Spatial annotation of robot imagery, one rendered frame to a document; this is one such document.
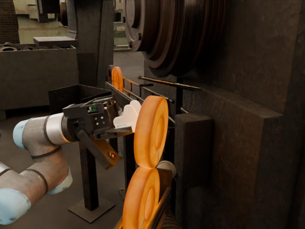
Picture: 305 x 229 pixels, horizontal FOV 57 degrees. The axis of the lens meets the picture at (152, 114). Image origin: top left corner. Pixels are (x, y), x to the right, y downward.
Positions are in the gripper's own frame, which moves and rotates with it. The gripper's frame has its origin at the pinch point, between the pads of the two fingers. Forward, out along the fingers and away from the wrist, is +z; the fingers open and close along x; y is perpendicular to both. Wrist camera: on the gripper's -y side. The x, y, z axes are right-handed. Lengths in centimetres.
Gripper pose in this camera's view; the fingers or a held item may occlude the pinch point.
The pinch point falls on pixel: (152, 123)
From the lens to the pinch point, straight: 61.1
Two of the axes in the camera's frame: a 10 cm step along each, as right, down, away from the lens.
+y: -2.5, -9.4, -2.5
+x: 2.8, -3.2, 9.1
